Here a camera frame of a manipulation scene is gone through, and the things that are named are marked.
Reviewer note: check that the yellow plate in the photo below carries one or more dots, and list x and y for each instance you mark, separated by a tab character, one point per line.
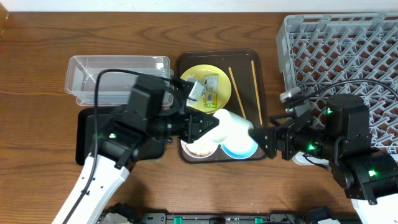
224	86

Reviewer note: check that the white cup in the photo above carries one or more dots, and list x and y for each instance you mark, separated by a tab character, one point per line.
230	125

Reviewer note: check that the clear plastic bin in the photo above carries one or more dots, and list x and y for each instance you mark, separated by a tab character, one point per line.
114	87

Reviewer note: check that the grey dishwasher rack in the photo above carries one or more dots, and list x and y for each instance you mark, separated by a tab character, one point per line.
317	50

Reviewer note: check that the white napkin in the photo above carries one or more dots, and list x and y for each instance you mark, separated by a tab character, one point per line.
191	76

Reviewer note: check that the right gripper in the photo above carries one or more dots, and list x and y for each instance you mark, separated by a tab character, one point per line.
286	142

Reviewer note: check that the white bowl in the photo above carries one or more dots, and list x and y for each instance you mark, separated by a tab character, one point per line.
200	149

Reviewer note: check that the green snack wrapper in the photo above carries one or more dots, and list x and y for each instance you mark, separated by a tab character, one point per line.
211	91

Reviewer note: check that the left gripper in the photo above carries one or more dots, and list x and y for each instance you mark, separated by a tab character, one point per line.
185	125

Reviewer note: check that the right wooden chopstick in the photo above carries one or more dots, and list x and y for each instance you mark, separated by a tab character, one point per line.
256	92

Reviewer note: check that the black waste tray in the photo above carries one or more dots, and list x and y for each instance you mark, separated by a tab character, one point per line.
84	138

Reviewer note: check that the left wooden chopstick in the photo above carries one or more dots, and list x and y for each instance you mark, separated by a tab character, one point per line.
237	92

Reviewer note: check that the dark brown serving tray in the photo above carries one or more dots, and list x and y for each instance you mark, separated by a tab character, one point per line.
240	62

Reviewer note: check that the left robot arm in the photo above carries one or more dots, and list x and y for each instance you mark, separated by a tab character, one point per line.
155	111

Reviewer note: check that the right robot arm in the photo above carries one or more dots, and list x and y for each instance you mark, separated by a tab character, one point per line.
366	174

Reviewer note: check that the blue bowl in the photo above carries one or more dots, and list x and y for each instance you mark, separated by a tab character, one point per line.
239	148

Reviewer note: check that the wooden chopstick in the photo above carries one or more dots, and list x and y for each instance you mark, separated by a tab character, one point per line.
256	92
237	92

